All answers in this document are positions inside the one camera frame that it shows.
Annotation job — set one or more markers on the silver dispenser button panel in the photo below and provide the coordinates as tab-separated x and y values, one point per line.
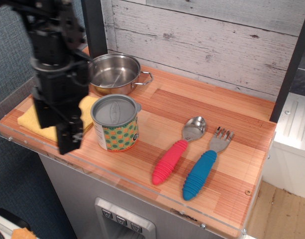
122	220

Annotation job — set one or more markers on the toy can with dotted label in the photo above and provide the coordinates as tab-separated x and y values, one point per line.
115	118

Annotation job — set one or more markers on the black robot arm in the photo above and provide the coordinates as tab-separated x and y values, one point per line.
62	69

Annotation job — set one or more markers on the stainless steel toy pot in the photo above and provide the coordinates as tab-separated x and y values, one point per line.
116	73

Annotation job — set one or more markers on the white toy appliance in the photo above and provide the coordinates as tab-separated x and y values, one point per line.
284	167

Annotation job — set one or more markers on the yellow folded cloth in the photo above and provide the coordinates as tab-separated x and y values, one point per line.
29	120

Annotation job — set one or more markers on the fork with blue handle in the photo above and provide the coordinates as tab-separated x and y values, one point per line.
197	177

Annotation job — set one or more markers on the left black vertical post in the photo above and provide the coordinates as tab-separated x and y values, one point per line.
94	24

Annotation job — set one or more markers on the spoon with red handle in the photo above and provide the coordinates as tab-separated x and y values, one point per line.
193	130

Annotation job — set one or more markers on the clear acrylic guard rail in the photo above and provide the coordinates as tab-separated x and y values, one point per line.
223	206

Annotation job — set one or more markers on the silver toy cabinet front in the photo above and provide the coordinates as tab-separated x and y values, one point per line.
77	192

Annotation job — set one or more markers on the orange object bottom left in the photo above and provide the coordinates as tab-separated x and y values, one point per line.
23	233

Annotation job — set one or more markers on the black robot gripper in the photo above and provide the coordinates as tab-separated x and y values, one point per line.
56	98

